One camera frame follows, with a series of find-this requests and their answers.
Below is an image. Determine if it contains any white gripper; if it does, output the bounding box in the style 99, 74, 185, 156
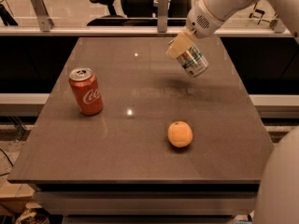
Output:
166, 0, 223, 59

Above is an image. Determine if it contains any white green 7up can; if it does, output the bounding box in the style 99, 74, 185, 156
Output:
176, 45, 208, 77

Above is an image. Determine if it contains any red coca-cola can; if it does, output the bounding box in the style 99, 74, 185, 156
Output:
69, 67, 104, 115

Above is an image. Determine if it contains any black office chair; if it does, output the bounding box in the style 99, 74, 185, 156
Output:
87, 0, 192, 26

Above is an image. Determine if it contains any orange fruit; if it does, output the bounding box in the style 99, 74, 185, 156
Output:
167, 121, 193, 148

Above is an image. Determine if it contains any middle metal bracket post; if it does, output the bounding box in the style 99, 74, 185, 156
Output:
157, 0, 168, 33

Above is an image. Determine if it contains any metal bracket post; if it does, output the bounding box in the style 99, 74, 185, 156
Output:
157, 0, 168, 33
30, 0, 54, 32
270, 19, 286, 34

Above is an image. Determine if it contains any wooden frame chair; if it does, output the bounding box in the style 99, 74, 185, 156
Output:
249, 0, 278, 25

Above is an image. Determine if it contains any right metal bracket post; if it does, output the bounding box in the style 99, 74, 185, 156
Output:
270, 19, 286, 34

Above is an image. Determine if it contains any left metal bracket post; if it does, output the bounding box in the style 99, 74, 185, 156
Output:
30, 0, 54, 32

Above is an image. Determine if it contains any black floor cable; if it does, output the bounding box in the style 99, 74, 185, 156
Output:
0, 147, 15, 177

